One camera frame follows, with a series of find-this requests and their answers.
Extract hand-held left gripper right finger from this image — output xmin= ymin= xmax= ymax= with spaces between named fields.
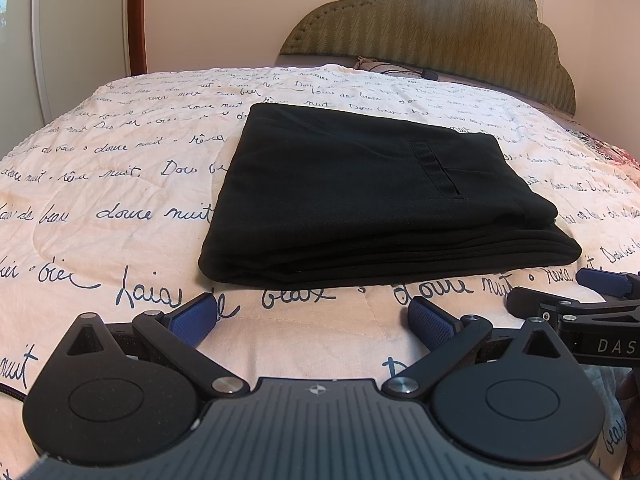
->
xmin=381 ymin=296 xmax=576 ymax=402

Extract floral printed blanket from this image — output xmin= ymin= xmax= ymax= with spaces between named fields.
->
xmin=564 ymin=124 xmax=640 ymax=173

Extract green upholstered headboard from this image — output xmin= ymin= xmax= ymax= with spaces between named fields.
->
xmin=278 ymin=0 xmax=577 ymax=114

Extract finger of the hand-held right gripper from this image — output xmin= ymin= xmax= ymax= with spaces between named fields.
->
xmin=575 ymin=267 xmax=640 ymax=302
xmin=506 ymin=286 xmax=640 ymax=324

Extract patterned pillow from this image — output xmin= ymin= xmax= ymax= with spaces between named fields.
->
xmin=354 ymin=55 xmax=427 ymax=77

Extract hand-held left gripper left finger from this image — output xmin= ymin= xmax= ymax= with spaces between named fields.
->
xmin=62 ymin=293 xmax=251 ymax=402

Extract white wardrobe with flower decals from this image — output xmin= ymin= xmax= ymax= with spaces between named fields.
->
xmin=30 ymin=0 xmax=127 ymax=126

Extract brown wooden door frame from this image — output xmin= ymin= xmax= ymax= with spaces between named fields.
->
xmin=127 ymin=0 xmax=149 ymax=74

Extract white script-printed blanket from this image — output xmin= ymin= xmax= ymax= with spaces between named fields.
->
xmin=0 ymin=62 xmax=640 ymax=480

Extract black pants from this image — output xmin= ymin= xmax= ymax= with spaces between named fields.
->
xmin=198 ymin=103 xmax=584 ymax=291

